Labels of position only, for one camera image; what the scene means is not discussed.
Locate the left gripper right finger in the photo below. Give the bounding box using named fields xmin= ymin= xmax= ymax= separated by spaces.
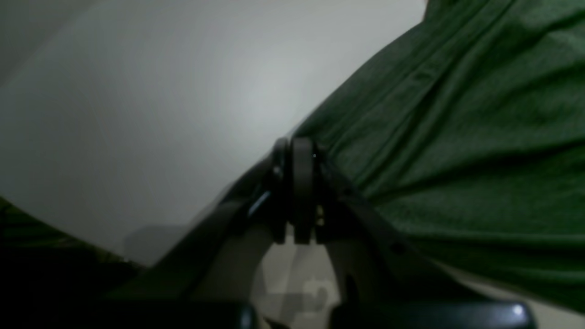
xmin=290 ymin=138 xmax=485 ymax=303

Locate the dark green t-shirt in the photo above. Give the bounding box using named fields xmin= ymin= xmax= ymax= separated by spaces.
xmin=294 ymin=0 xmax=585 ymax=313

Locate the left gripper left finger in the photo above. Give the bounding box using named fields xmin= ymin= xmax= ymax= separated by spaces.
xmin=107 ymin=138 xmax=290 ymax=302

